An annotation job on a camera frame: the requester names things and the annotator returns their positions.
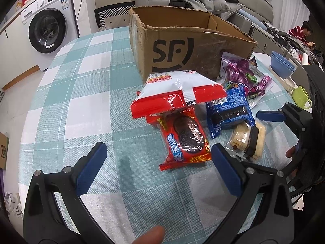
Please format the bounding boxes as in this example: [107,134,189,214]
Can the purple candy bag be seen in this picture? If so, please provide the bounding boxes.
[218,52,275,108]

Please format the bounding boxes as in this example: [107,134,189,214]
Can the teal white checked tablecloth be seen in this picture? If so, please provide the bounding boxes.
[17,26,299,244]

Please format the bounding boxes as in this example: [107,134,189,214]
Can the left hand fingertip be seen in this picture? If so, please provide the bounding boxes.
[132,225,165,244]

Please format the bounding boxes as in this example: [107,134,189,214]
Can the grey drawer cabinet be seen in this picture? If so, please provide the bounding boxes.
[248,23,309,89]

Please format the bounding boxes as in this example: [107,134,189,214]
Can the person in red sweater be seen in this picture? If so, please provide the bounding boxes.
[289,21,315,47]

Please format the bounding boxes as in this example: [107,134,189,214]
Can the white paper roll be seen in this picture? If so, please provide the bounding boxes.
[301,53,309,65]

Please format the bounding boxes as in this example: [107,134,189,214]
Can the white front-load washing machine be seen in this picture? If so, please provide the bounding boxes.
[21,0,79,71]

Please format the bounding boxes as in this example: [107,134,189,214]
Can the blue stacked bowls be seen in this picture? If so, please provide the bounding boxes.
[271,51,296,79]

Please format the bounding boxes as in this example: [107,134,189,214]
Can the blue Oreo cookie packet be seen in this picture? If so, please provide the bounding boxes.
[206,84,256,139]

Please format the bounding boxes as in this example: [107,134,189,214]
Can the black patterned chair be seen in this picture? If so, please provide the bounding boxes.
[94,1,135,30]

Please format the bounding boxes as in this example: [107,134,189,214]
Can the right hand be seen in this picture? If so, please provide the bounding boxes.
[285,145,297,180]

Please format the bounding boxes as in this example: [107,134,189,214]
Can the white plate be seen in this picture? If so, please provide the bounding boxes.
[268,65,297,92]

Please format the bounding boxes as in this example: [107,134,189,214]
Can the red white snack bag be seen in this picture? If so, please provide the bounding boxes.
[131,70,226,118]

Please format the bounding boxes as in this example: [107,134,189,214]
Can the red Oreo cookie packet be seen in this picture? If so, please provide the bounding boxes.
[146,106,211,171]

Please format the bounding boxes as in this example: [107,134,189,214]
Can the grey fabric sofa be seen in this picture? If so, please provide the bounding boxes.
[135,0,274,33]

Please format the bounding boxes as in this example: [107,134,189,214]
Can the clear cake sandwich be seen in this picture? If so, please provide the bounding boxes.
[225,120,267,162]

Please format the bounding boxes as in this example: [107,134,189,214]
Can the brown SF cardboard box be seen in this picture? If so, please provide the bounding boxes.
[128,6,257,81]

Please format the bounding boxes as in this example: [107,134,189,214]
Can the green mug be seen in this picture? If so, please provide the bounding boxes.
[292,86,312,110]

